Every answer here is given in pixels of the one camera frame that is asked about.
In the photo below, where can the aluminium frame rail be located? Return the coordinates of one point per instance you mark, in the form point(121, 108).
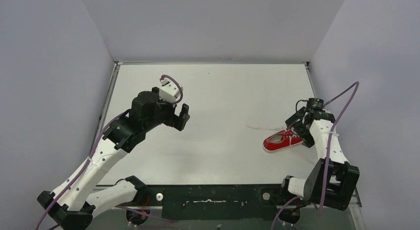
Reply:
point(103, 114)

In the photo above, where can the white shoelace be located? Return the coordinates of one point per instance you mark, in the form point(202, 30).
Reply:
point(277, 129)

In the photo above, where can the red sneaker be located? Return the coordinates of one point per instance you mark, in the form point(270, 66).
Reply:
point(281, 140)

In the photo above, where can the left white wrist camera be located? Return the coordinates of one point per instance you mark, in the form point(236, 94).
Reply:
point(168, 91)

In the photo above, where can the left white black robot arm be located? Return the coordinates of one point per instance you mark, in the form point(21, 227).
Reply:
point(75, 203)

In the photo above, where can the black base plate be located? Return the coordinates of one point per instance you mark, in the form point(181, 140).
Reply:
point(213, 202)

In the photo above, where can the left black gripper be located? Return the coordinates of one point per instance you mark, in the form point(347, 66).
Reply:
point(177, 119)

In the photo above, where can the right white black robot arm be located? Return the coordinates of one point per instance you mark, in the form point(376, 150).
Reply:
point(333, 179)

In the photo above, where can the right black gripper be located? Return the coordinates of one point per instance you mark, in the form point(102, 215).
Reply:
point(307, 138)

